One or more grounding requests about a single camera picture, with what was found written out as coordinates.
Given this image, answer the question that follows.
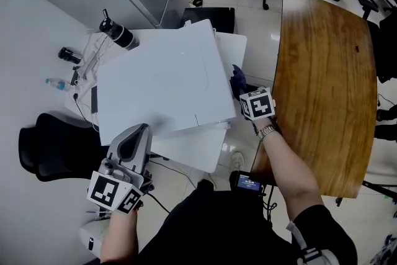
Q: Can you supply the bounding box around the black flat case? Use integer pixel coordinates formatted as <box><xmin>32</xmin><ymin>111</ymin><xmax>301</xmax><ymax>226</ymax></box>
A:
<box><xmin>181</xmin><ymin>7</ymin><xmax>236</xmax><ymax>35</ymax></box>

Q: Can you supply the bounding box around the small black flask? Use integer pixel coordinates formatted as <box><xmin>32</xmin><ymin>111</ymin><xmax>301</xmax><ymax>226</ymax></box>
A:
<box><xmin>58</xmin><ymin>46</ymin><xmax>83</xmax><ymax>65</ymax></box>

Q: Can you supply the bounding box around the brown wooden table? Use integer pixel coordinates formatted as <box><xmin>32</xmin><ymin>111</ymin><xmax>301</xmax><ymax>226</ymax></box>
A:
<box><xmin>252</xmin><ymin>0</ymin><xmax>378</xmax><ymax>199</ymax></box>

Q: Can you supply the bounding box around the white harness strap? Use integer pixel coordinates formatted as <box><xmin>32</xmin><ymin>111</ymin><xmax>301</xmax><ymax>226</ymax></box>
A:
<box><xmin>287</xmin><ymin>219</ymin><xmax>341</xmax><ymax>265</ymax></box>

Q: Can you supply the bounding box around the black power cable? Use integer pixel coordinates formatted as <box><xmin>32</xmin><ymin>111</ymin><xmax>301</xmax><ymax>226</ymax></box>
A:
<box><xmin>73</xmin><ymin>92</ymin><xmax>100</xmax><ymax>132</ymax></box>

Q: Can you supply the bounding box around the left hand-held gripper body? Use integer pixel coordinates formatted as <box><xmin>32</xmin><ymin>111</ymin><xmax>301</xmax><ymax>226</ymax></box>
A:
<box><xmin>87</xmin><ymin>158</ymin><xmax>154</xmax><ymax>215</ymax></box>

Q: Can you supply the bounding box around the clear water bottle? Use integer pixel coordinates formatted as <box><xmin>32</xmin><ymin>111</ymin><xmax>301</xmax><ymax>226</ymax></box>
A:
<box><xmin>45</xmin><ymin>77</ymin><xmax>71</xmax><ymax>91</ymax></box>

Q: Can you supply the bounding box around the black screen device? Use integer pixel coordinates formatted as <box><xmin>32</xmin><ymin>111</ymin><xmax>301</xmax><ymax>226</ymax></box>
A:
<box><xmin>229</xmin><ymin>169</ymin><xmax>267</xmax><ymax>196</ymax></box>

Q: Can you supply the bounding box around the white appliance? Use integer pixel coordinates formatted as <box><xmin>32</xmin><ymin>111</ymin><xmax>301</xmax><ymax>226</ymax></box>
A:
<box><xmin>79</xmin><ymin>220</ymin><xmax>109</xmax><ymax>260</ymax></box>

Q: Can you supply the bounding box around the person's left forearm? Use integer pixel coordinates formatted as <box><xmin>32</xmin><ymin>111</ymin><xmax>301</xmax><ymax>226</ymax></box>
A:
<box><xmin>100</xmin><ymin>209</ymin><xmax>139</xmax><ymax>263</ymax></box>

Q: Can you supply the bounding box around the silver wristwatch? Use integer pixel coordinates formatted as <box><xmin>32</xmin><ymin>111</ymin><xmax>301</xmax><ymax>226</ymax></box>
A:
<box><xmin>257</xmin><ymin>124</ymin><xmax>279</xmax><ymax>140</ymax></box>

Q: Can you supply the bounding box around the large white board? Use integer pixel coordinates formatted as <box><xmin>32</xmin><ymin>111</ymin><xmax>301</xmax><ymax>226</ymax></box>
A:
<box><xmin>96</xmin><ymin>18</ymin><xmax>237</xmax><ymax>146</ymax></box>

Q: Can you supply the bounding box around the person's black clothing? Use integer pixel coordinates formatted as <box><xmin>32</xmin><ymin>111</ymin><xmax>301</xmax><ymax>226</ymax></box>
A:
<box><xmin>100</xmin><ymin>179</ymin><xmax>357</xmax><ymax>265</ymax></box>

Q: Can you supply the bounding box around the white power strip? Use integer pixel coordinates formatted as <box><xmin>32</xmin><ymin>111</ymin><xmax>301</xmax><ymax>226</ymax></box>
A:
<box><xmin>73</xmin><ymin>71</ymin><xmax>99</xmax><ymax>94</ymax></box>

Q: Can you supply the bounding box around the white shoe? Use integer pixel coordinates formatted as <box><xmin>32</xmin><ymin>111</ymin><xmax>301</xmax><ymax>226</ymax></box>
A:
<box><xmin>231</xmin><ymin>150</ymin><xmax>246</xmax><ymax>170</ymax></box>

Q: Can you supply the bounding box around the white cable bundle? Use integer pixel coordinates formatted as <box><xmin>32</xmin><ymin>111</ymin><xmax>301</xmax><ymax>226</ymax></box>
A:
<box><xmin>79</xmin><ymin>32</ymin><xmax>109</xmax><ymax>72</ymax></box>

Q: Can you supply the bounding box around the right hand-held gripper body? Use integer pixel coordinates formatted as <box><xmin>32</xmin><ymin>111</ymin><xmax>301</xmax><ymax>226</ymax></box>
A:
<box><xmin>239</xmin><ymin>86</ymin><xmax>277</xmax><ymax>121</ymax></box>

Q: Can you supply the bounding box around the black metal stand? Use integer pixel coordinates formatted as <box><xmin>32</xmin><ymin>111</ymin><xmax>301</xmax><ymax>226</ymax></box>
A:
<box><xmin>336</xmin><ymin>179</ymin><xmax>397</xmax><ymax>207</ymax></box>

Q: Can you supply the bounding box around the black mesh office chair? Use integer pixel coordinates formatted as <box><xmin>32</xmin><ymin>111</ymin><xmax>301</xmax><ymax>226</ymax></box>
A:
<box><xmin>18</xmin><ymin>112</ymin><xmax>109</xmax><ymax>183</ymax></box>

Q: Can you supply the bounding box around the black white-banded bottle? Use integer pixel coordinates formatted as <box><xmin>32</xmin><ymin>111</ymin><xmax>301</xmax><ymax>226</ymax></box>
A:
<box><xmin>99</xmin><ymin>8</ymin><xmax>140</xmax><ymax>52</ymax></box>

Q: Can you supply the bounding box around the grey cloth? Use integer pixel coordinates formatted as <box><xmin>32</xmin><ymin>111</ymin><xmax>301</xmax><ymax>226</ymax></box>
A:
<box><xmin>231</xmin><ymin>64</ymin><xmax>249</xmax><ymax>94</ymax></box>

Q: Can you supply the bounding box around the person's right forearm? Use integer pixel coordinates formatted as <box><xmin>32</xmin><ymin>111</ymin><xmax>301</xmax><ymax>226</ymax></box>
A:
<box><xmin>259</xmin><ymin>130</ymin><xmax>325</xmax><ymax>223</ymax></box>

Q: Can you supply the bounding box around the black smartphone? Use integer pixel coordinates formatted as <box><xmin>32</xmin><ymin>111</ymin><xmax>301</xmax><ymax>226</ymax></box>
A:
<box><xmin>91</xmin><ymin>86</ymin><xmax>99</xmax><ymax>114</ymax></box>

